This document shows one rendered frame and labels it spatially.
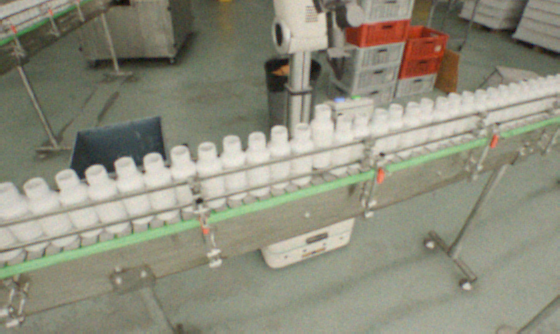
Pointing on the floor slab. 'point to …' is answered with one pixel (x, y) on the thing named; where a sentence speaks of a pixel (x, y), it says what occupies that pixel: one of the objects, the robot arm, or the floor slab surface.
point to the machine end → (140, 10)
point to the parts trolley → (446, 16)
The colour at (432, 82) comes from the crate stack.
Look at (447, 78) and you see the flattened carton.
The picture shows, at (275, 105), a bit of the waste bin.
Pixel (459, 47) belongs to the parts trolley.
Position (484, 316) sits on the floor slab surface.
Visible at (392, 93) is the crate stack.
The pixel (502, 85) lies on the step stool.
